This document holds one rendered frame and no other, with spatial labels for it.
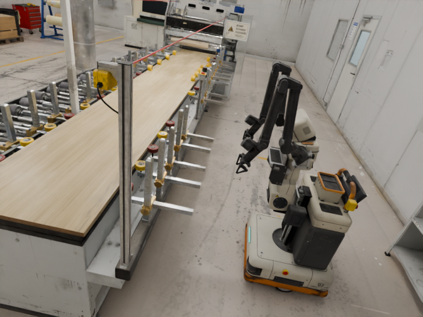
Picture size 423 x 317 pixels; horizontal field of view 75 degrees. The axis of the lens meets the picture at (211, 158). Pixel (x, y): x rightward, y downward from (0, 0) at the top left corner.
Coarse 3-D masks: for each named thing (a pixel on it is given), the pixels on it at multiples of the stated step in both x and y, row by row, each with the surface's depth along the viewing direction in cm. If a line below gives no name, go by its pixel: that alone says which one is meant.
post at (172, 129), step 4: (172, 128) 189; (172, 132) 190; (172, 136) 192; (172, 140) 193; (168, 144) 195; (172, 144) 195; (168, 148) 197; (172, 148) 197; (168, 152) 198; (172, 152) 200; (168, 156) 200; (172, 156) 203; (168, 160) 202; (168, 172) 207
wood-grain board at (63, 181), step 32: (192, 64) 466; (160, 96) 303; (64, 128) 208; (96, 128) 216; (160, 128) 234; (32, 160) 168; (64, 160) 173; (96, 160) 179; (0, 192) 141; (32, 192) 144; (64, 192) 148; (96, 192) 152; (32, 224) 129; (64, 224) 130
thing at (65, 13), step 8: (64, 0) 196; (64, 8) 199; (64, 16) 201; (64, 24) 204; (64, 32) 207; (64, 40) 210; (72, 40) 213; (72, 48) 215; (72, 56) 217; (72, 64) 219; (72, 72) 222; (72, 80) 225; (72, 88) 228; (72, 96) 232; (72, 104) 236; (72, 112) 239
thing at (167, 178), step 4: (140, 172) 185; (144, 172) 186; (140, 176) 186; (144, 176) 186; (156, 176) 185; (168, 176) 186; (164, 180) 185; (168, 180) 185; (172, 180) 184; (176, 180) 184; (180, 180) 185; (184, 180) 186; (180, 184) 185; (184, 184) 185; (188, 184) 184; (192, 184) 184; (196, 184) 184; (200, 184) 185
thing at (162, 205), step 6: (132, 198) 165; (138, 198) 166; (156, 204) 164; (162, 204) 164; (168, 204) 165; (168, 210) 165; (174, 210) 164; (180, 210) 164; (186, 210) 164; (192, 210) 164
